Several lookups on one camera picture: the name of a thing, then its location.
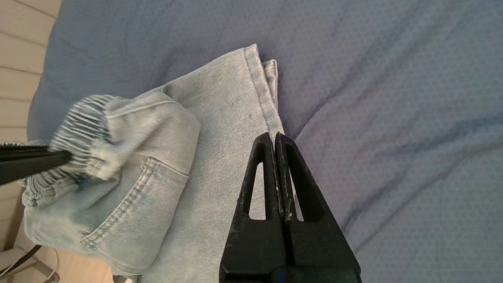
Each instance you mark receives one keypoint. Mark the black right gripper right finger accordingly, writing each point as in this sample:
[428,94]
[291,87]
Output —
[318,247]

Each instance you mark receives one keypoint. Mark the light blue denim shorts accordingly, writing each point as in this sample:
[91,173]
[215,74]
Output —
[220,118]

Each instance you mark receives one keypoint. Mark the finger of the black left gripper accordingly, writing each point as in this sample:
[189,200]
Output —
[23,148]
[27,165]

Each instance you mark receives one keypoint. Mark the blue bed cover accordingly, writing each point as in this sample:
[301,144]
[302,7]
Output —
[393,98]

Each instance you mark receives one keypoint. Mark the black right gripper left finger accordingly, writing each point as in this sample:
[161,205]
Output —
[255,247]

